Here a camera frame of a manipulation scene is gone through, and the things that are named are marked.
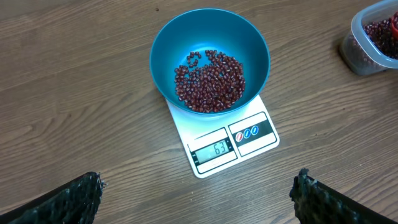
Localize white digital kitchen scale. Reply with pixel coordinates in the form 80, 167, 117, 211
167, 95, 280, 179

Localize red measuring scoop blue handle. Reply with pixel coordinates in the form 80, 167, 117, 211
391, 12, 398, 40

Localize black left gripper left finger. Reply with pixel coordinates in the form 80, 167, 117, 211
1, 172, 104, 224

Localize red beans in bowl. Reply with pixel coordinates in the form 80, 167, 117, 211
174, 50, 246, 113

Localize teal blue bowl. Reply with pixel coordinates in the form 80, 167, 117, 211
150, 8, 271, 113

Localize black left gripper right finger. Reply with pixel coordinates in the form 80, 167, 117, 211
289, 168, 397, 224

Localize clear plastic container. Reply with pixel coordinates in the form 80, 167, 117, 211
340, 0, 397, 75

